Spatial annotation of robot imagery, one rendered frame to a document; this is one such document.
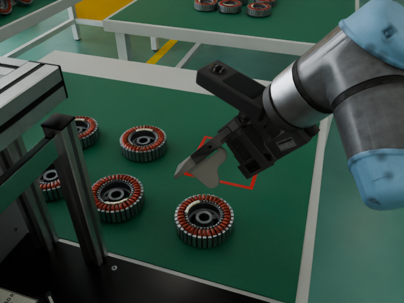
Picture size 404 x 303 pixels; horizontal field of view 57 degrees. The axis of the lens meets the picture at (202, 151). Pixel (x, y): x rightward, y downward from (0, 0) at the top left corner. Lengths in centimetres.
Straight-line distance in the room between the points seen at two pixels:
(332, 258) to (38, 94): 145
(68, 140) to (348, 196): 165
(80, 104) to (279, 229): 69
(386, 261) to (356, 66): 146
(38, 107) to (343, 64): 34
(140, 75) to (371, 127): 101
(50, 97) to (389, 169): 38
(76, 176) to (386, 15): 41
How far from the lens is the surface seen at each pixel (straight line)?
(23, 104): 46
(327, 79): 40
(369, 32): 38
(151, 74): 129
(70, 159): 52
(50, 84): 49
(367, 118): 37
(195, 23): 173
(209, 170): 54
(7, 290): 51
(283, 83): 44
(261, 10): 181
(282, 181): 85
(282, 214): 78
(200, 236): 68
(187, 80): 124
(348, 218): 189
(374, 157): 36
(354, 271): 171
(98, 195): 78
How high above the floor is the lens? 131
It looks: 38 degrees down
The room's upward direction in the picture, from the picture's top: straight up
